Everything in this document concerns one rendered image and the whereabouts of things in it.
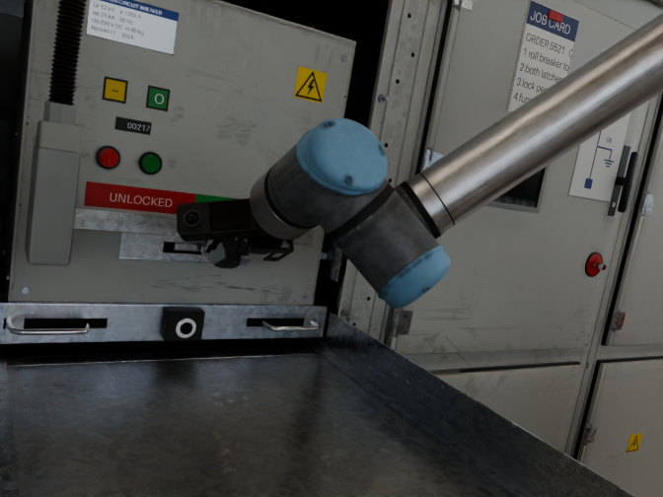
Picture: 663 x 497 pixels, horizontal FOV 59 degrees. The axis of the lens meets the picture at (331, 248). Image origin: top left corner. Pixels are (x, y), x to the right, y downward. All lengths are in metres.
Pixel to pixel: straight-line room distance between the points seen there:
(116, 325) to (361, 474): 0.44
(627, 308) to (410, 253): 1.10
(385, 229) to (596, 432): 1.23
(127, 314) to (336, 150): 0.47
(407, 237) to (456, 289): 0.57
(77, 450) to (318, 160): 0.40
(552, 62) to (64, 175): 0.93
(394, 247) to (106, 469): 0.37
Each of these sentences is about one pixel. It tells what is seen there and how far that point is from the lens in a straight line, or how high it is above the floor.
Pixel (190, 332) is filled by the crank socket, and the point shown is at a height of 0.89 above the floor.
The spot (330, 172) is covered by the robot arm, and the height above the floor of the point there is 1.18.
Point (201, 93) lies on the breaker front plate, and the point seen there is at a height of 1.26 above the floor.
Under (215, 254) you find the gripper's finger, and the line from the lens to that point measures 0.86.
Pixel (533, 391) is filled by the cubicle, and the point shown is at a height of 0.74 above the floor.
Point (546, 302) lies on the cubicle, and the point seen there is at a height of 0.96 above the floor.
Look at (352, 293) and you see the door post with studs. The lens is 1.06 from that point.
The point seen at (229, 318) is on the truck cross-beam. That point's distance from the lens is 1.00.
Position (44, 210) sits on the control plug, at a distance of 0.79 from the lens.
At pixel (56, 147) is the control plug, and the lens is 0.78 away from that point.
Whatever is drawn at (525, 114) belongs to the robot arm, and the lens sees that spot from 0.80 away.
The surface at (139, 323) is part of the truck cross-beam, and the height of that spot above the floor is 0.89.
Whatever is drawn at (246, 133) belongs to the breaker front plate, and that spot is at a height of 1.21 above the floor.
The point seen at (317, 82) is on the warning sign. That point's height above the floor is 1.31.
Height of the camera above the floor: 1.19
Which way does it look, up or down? 9 degrees down
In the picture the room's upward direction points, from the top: 10 degrees clockwise
